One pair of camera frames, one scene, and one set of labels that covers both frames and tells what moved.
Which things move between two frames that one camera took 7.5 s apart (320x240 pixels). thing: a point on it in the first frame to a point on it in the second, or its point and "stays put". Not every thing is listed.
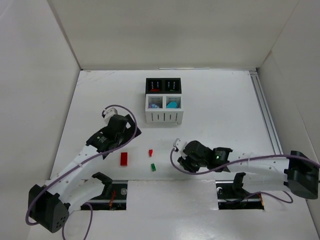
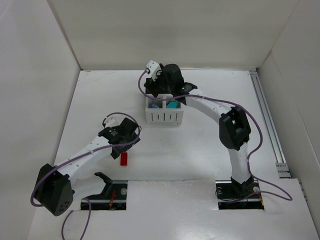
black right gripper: (185, 161) to (155, 88)
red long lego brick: (124, 159) stays put
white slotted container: (164, 108) stays put
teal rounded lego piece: (172, 105) stays put
